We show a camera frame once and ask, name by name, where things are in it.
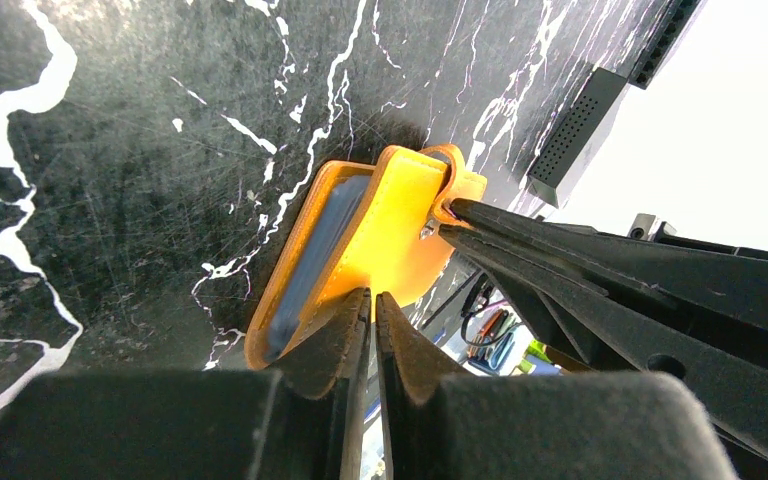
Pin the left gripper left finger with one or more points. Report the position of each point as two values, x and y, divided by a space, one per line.
299 418

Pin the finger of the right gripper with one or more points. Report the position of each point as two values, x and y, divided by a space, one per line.
724 363
725 280

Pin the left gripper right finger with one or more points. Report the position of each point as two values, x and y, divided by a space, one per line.
443 422

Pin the orange card holder wallet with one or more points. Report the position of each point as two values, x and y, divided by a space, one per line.
389 243

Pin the black flat slab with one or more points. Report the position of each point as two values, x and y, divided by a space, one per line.
577 137

